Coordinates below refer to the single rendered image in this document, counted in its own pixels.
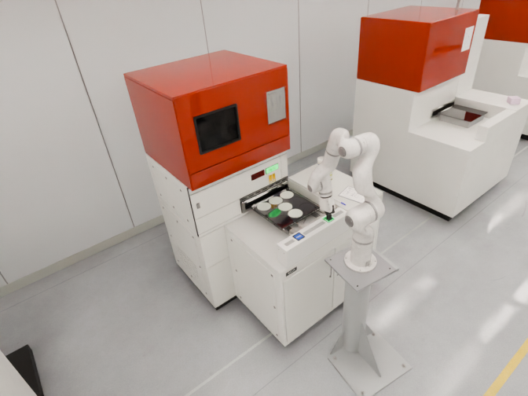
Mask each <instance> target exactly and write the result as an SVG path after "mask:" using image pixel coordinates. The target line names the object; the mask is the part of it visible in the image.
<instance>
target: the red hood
mask: <svg viewBox="0 0 528 396"><path fill-rule="evenodd" d="M123 75H124V79H125V82H126V87H127V90H128V93H129V96H130V101H131V104H132V107H133V110H134V114H135V118H136V121H137V126H138V129H139V132H140V135H141V139H142V143H143V145H144V149H145V153H146V154H148V155H149V156H150V157H151V158H153V159H154V160H155V161H156V162H157V163H158V164H159V165H161V166H162V167H163V168H165V169H166V170H167V171H168V172H170V173H171V174H172V175H173V176H175V177H176V178H177V179H178V180H179V181H180V182H181V183H183V184H184V185H185V186H186V187H188V188H189V189H190V190H192V191H194V190H197V189H199V188H202V187H204V186H205V185H209V184H211V183H212V182H216V181H217V180H220V179H222V178H224V177H227V176H229V175H231V174H234V173H236V172H238V171H241V170H243V169H245V168H247V167H250V166H252V165H254V164H257V163H259V162H261V161H263V160H266V159H269V158H270V157H272V156H275V155H277V154H279V153H282V152H284V151H287V150H289V149H290V148H291V147H290V126H289V104H288V68H287V65H286V64H282V63H278V62H274V61H271V60H265V59H262V58H258V57H252V56H248V55H245V54H242V53H236V52H232V51H228V50H225V49H224V50H220V51H216V52H213V53H207V54H203V55H199V56H196V57H190V58H186V59H183V60H177V61H173V62H170V63H166V64H160V65H156V66H153V67H150V68H143V69H140V70H137V71H130V72H127V73H123Z"/></svg>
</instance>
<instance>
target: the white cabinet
mask: <svg viewBox="0 0 528 396"><path fill-rule="evenodd" d="M379 223H380V220H377V221H375V222H373V223H371V224H369V226H371V227H372V228H373V230H374V241H373V246H372V248H375V249H376V241H377V236H378V229H379ZM225 235H226V240H227V245H228V250H229V258H230V263H231V268H232V273H233V281H234V286H235V291H236V296H237V297H238V298H239V299H240V300H241V301H242V303H243V304H244V305H245V306H246V307H247V308H248V309H249V310H250V311H251V312H252V313H253V314H254V315H255V316H256V317H257V318H258V319H259V320H260V321H261V322H262V323H263V324H264V325H265V326H266V327H267V328H268V329H269V330H270V331H271V332H272V333H273V335H274V336H275V337H276V338H277V339H278V340H279V341H280V342H281V343H282V344H283V345H284V346H285V347H286V346H287V345H288V344H289V343H290V342H292V341H293V340H294V339H296V338H297V337H298V336H300V335H301V334H303V333H304V332H305V331H306V330H307V329H308V328H310V327H311V326H313V325H314V324H315V323H317V322H318V321H319V320H320V319H321V318H323V317H324V316H325V315H327V314H328V313H330V312H331V311H332V310H334V309H335V308H336V307H337V306H338V305H340V304H341V303H342V302H343V301H344V290H345V280H344V279H343V278H342V277H341V276H340V275H338V274H337V273H336V272H335V271H334V269H333V268H332V267H331V266H330V265H329V264H328V263H327V262H326V261H325V259H326V258H328V257H330V256H332V255H334V254H336V253H338V251H341V250H343V249H344V248H348V247H349V246H351V243H352V235H353V230H352V229H351V228H349V230H347V231H346V232H345V233H343V234H341V235H340V236H338V237H336V238H335V239H334V240H332V241H330V242H329V243H327V244H326V245H325V246H323V247H321V248H319V249H318V250H316V251H315V252H314V253H312V254H310V255H308V256H307V257H305V258H304V259H302V260H301V261H299V262H297V263H296V264H295V265H293V266H291V267H290V268H288V269H286V270H285V271H284V272H282V273H278V272H277V271H276V270H275V269H274V268H273V267H271V266H270V265H269V264H268V263H267V262H265V261H264V260H263V259H262V258H260V257H259V256H258V255H257V254H256V253H254V252H253V251H252V250H251V249H250V248H249V247H248V246H247V245H246V244H244V243H243V242H242V241H241V240H239V239H238V238H237V237H236V236H235V235H233V234H232V233H231V232H230V231H229V230H228V229H227V228H226V227H225Z"/></svg>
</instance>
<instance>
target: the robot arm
mask: <svg viewBox="0 0 528 396"><path fill-rule="evenodd" d="M379 150H380V140H379V138H378V137H377V136H376V134H374V133H371V132H367V133H363V134H359V135H357V136H354V137H351V138H350V134H349V132H348V130H346V129H344V128H336V129H334V130H333V131H332V132H331V134H330V137H329V139H328V144H327V147H326V150H325V154H324V159H323V161H322V162H321V163H320V164H319V165H318V166H317V167H316V168H315V169H314V170H313V172H312V173H311V175H310V178H309V181H308V184H307V188H308V190H309V191H310V192H311V193H316V192H319V205H320V209H321V210H323V211H324V212H325V214H326V217H327V220H331V219H332V214H334V213H335V209H336V206H335V202H334V199H333V196H332V183H331V178H330V173H331V172H333V171H334V170H335V169H336V167H337V165H338V162H339V158H340V156H341V157H342V158H344V159H353V158H355V157H358V156H359V158H358V160H357V162H356V164H355V165H354V168H353V172H352V175H353V183H354V188H355V190H356V192H357V193H358V194H360V195H362V196H363V197H364V198H365V201H364V203H360V204H358V205H357V206H355V207H352V208H351V209H350V210H348V211H347V213H346V215H345V223H346V224H347V225H348V226H349V227H350V228H351V229H352V230H353V235H352V243H351V251H348V252H347V253H346V254H345V257H344V262H345V264H346V266H347V267H348V268H349V269H351V270H353V271H355V272H359V273H367V272H370V271H372V270H374V269H375V267H376V257H375V256H374V255H373V254H372V246H373V241H374V230H373V228H372V227H371V226H370V225H369V224H371V223H373V222H375V221H377V220H379V219H380V218H382V217H383V215H384V212H385V207H384V205H383V202H382V200H381V199H380V198H379V196H378V195H377V193H376V191H375V189H374V187H373V181H372V166H373V164H374V161H375V159H376V157H377V155H378V152H379Z"/></svg>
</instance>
